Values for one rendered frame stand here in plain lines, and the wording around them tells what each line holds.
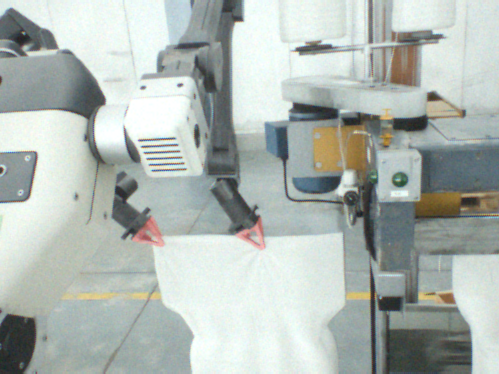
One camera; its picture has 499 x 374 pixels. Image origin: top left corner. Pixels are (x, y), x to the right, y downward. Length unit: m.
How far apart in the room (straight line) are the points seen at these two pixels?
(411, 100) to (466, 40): 5.27
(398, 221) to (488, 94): 5.51
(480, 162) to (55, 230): 0.75
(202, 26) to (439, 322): 1.12
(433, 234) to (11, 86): 0.93
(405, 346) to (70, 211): 1.21
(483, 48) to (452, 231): 5.24
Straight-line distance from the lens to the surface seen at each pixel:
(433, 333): 1.64
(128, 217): 1.27
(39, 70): 0.79
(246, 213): 1.17
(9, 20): 1.38
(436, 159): 1.00
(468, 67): 6.37
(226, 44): 1.18
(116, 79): 6.67
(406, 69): 1.45
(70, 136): 0.73
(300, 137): 1.36
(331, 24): 1.21
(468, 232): 1.24
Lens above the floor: 1.59
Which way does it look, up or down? 18 degrees down
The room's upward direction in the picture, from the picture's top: 6 degrees counter-clockwise
